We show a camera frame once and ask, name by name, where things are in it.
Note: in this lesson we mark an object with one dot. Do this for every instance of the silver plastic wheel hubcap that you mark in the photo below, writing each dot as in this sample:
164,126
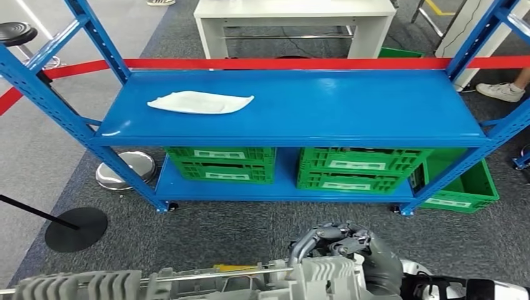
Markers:
323,273

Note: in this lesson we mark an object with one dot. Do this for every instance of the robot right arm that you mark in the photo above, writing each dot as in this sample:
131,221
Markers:
509,292

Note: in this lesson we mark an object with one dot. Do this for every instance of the white curved plastic part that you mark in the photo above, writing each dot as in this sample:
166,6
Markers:
198,103

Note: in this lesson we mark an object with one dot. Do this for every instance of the red barrier belt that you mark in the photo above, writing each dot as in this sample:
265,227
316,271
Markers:
290,63
8,101

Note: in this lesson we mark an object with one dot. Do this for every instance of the yellow floor tape square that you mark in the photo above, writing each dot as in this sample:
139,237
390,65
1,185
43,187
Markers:
232,268

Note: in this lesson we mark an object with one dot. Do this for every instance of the white table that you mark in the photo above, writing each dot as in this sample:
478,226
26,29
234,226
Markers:
290,8

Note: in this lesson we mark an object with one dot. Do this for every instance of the open green plastic crate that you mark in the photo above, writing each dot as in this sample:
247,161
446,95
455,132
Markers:
476,186

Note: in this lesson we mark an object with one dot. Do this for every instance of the white panel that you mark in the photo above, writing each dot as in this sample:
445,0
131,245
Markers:
468,41

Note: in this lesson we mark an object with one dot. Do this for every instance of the black round stool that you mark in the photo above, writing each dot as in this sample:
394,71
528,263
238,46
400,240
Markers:
14,33

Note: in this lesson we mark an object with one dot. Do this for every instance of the chrome stanchion post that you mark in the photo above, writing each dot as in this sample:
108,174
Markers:
132,163

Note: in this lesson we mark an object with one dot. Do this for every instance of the black stanchion post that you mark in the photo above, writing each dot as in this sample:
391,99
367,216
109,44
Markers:
78,236

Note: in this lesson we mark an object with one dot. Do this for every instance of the chrome tube frame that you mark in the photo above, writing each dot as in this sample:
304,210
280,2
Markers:
431,22

